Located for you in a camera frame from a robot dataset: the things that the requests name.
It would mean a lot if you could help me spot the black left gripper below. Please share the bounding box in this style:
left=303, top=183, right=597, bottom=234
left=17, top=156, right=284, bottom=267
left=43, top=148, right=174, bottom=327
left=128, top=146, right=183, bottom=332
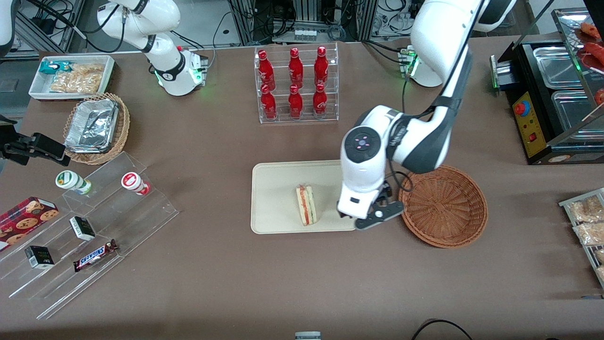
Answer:
left=337, top=182, right=393, bottom=219

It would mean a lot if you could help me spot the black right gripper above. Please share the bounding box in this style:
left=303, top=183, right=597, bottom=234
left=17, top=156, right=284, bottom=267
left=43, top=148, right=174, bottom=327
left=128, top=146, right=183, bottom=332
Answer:
left=0, top=133, right=70, bottom=166

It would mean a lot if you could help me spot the triangular sandwich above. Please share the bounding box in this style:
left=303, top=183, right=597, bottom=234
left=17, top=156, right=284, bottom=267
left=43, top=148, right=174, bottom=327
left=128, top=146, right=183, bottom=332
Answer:
left=296, top=185, right=318, bottom=226

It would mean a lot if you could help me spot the silver foil tray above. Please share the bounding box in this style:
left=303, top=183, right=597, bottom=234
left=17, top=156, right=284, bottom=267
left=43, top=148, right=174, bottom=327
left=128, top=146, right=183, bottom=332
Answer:
left=65, top=98, right=119, bottom=154

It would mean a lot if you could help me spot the beige plastic tray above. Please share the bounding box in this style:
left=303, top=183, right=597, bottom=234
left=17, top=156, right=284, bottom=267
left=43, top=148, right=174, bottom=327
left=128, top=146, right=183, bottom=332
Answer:
left=251, top=160, right=360, bottom=235

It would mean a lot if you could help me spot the wicker basket holding foil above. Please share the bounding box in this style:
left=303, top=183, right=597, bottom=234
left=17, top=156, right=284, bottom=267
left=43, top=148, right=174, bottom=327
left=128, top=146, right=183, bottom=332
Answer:
left=63, top=93, right=131, bottom=165

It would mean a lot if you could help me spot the round brown wicker basket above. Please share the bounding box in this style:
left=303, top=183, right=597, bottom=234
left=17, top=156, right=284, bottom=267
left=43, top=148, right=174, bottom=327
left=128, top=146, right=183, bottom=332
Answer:
left=399, top=165, right=488, bottom=249

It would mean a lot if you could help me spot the green lidded cup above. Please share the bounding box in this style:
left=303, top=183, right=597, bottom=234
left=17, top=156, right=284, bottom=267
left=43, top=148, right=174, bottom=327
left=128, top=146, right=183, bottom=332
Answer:
left=55, top=170, right=92, bottom=196

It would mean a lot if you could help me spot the white rectangular bin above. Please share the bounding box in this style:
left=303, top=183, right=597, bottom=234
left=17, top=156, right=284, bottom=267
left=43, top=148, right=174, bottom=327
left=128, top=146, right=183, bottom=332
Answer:
left=28, top=55, right=116, bottom=102

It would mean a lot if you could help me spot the red cookie box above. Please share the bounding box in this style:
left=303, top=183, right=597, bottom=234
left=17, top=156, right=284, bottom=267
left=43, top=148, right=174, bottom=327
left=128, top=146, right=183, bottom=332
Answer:
left=0, top=196, right=60, bottom=252

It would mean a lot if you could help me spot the clear bag of crackers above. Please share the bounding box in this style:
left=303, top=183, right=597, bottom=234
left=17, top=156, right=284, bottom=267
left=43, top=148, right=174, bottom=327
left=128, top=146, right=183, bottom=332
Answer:
left=50, top=64, right=105, bottom=94

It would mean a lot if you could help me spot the teal snack packet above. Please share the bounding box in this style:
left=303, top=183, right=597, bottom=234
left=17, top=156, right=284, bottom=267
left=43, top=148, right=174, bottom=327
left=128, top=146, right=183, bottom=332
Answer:
left=39, top=60, right=74, bottom=75

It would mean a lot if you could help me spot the small black box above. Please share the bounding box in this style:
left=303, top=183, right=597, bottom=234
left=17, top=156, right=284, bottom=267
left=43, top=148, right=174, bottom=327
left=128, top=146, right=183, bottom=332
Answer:
left=25, top=246, right=55, bottom=270
left=69, top=216, right=96, bottom=242

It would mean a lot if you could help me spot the red lidded cup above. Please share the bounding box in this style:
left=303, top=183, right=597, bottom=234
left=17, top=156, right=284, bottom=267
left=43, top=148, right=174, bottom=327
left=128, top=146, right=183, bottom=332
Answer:
left=121, top=172, right=151, bottom=196

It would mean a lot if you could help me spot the clear acrylic bottle rack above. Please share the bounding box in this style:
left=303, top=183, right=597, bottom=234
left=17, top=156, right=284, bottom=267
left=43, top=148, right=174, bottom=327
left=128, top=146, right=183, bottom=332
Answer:
left=254, top=42, right=339, bottom=124

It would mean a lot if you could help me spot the red cola bottle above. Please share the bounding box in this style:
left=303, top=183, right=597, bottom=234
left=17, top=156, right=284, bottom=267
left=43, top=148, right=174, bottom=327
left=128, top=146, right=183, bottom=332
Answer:
left=260, top=84, right=277, bottom=120
left=314, top=46, right=329, bottom=88
left=312, top=83, right=328, bottom=118
left=258, top=50, right=276, bottom=91
left=288, top=47, right=304, bottom=89
left=288, top=84, right=303, bottom=119

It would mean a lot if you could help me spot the snickers bar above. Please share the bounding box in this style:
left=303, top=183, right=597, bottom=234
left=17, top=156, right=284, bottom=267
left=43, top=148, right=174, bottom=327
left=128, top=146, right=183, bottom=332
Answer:
left=73, top=239, right=119, bottom=272

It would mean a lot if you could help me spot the clear acrylic stepped shelf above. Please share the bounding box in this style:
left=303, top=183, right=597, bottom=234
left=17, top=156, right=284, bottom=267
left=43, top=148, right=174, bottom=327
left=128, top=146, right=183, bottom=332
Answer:
left=0, top=151, right=180, bottom=320

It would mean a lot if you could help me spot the black food warmer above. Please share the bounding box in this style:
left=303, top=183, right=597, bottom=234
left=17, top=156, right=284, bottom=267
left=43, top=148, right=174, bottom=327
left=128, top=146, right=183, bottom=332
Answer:
left=490, top=7, right=604, bottom=166

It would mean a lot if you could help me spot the clear snack bag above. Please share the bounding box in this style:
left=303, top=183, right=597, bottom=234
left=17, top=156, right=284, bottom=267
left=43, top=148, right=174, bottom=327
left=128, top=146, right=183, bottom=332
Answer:
left=573, top=222, right=604, bottom=246
left=568, top=196, right=604, bottom=223

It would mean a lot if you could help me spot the steel warmer pan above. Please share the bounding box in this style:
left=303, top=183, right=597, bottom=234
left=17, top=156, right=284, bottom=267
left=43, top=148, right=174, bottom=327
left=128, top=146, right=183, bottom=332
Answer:
left=533, top=46, right=587, bottom=90
left=551, top=90, right=604, bottom=142

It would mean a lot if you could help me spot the red sausage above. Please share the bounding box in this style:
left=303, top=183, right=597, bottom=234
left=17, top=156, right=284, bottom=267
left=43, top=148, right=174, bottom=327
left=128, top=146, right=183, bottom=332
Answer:
left=578, top=42, right=604, bottom=71
left=579, top=22, right=603, bottom=40

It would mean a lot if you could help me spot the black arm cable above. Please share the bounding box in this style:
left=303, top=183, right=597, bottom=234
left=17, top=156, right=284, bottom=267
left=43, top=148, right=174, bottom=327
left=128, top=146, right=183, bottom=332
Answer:
left=401, top=47, right=472, bottom=119

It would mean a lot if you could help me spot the black cable loop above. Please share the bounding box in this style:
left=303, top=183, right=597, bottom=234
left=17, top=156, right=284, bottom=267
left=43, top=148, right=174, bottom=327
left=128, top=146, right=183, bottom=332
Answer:
left=411, top=320, right=474, bottom=340

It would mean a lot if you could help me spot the metal wire rack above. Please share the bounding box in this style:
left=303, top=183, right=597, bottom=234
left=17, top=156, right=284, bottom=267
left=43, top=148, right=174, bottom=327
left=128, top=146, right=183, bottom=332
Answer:
left=559, top=188, right=604, bottom=289

